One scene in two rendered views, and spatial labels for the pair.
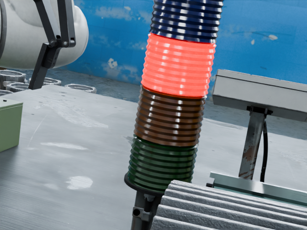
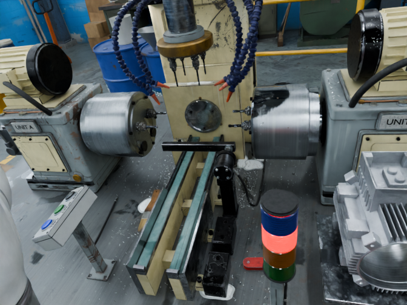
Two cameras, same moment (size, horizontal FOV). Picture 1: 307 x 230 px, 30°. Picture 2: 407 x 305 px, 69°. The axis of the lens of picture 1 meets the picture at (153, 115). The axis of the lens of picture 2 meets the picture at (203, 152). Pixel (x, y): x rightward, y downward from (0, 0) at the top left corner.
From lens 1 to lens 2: 0.74 m
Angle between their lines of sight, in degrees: 76
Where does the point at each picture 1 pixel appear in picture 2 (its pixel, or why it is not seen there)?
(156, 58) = (294, 238)
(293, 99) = (87, 199)
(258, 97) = (77, 218)
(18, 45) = not seen: outside the picture
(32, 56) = not seen: outside the picture
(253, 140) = (86, 236)
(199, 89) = not seen: hidden behind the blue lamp
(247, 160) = (90, 245)
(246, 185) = (138, 247)
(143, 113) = (292, 257)
